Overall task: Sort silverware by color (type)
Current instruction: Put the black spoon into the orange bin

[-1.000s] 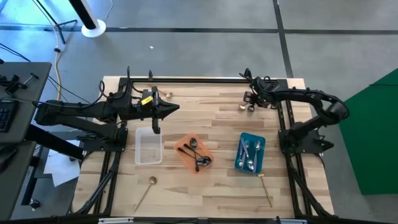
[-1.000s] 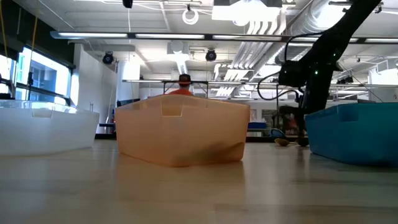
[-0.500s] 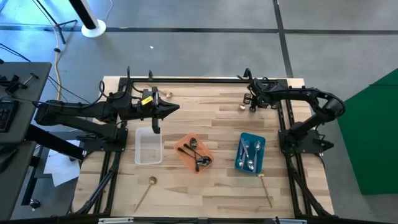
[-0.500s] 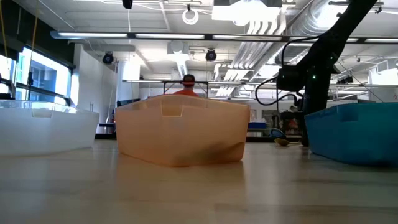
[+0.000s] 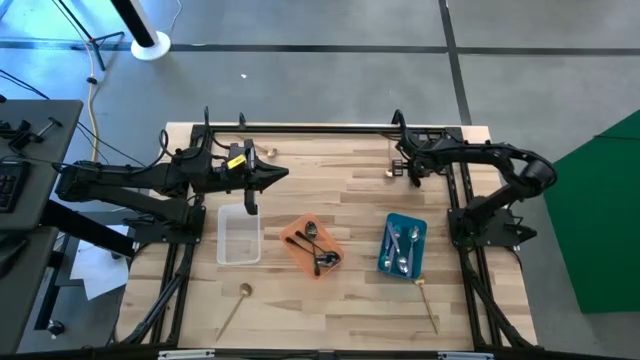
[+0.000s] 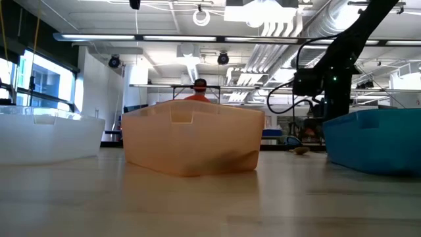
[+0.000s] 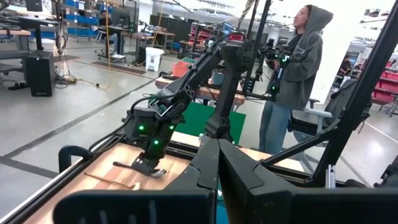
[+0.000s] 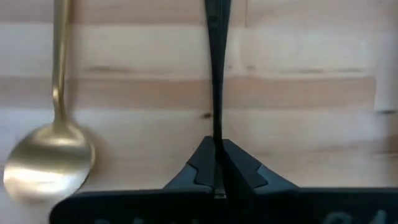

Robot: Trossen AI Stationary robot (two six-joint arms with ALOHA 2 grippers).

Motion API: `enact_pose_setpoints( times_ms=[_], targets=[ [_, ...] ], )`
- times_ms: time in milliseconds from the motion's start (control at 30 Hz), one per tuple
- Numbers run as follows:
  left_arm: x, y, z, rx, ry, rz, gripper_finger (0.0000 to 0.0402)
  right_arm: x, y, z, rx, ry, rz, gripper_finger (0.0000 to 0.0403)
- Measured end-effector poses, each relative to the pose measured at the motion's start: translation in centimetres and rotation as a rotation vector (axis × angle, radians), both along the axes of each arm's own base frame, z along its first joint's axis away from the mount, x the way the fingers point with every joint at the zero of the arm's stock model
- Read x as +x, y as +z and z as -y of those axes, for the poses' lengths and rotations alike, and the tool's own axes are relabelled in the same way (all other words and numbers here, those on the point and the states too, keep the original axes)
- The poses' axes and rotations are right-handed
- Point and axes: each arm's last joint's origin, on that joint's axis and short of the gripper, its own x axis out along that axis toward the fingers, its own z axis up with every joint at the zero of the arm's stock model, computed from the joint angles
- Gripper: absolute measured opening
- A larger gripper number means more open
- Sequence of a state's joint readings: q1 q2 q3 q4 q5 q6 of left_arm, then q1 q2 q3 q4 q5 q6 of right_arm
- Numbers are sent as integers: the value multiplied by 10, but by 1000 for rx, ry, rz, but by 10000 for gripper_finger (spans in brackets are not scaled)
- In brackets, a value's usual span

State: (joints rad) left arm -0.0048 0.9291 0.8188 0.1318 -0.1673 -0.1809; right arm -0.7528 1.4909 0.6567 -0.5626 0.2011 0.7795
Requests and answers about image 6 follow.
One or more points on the black background frame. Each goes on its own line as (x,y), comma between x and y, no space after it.
(213,87)

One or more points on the blue background bin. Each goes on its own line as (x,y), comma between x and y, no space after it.
(271,132)

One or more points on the black round ceiling lamp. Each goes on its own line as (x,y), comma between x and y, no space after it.
(223,58)
(114,61)

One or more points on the blue white rounded object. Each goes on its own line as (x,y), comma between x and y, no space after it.
(292,142)

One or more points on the white ceiling duct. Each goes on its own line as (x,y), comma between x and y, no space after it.
(189,59)

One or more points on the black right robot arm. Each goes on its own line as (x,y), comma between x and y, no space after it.
(355,33)

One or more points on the small brown object on table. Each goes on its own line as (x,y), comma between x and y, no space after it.
(302,150)

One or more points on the orange plastic bin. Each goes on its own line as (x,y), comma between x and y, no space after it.
(190,148)

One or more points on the overhead light bar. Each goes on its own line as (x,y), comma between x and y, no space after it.
(220,39)

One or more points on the teal plastic bin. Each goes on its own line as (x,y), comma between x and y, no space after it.
(378,145)

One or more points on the clear plastic bin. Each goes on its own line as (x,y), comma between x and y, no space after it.
(49,141)

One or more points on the silver air duct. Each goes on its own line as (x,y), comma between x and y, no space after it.
(315,23)

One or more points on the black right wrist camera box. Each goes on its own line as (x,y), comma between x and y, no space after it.
(307,82)

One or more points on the person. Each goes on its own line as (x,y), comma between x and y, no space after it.
(200,86)
(309,131)

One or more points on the window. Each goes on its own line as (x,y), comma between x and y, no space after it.
(49,82)

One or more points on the dark background monitor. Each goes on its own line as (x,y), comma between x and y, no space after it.
(135,108)

